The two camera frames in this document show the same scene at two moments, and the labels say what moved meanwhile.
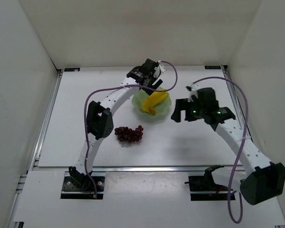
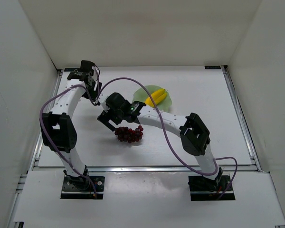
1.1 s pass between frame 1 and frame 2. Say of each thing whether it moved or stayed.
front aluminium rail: stayed
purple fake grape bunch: stayed
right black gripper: moved
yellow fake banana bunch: stayed
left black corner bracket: stayed
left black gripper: moved
